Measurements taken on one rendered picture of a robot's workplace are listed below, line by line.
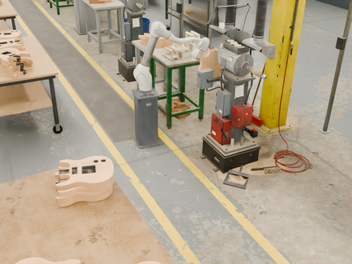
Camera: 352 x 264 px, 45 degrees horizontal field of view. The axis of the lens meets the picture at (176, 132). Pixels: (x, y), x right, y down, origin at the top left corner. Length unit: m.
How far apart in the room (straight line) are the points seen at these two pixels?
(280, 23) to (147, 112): 1.94
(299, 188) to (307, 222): 0.57
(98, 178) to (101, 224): 0.34
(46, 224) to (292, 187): 2.87
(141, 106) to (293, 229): 2.22
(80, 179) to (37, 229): 0.44
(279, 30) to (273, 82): 0.68
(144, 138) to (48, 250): 2.80
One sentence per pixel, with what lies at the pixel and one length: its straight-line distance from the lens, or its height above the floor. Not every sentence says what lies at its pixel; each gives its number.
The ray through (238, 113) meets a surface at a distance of 4.75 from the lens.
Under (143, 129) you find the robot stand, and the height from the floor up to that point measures 0.27.
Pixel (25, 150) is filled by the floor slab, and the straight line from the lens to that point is 5.69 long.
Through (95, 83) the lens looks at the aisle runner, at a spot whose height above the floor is 0.00.
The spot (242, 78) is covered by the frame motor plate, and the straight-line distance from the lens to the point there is 4.67.
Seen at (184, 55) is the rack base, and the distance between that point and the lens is 5.68.
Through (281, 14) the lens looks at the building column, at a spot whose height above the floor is 1.56.
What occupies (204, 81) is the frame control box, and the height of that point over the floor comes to 1.01.
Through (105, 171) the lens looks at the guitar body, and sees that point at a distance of 3.21.
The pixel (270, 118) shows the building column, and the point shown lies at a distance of 5.94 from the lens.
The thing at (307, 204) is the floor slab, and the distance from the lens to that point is 4.81.
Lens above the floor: 2.92
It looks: 30 degrees down
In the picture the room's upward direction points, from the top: 1 degrees clockwise
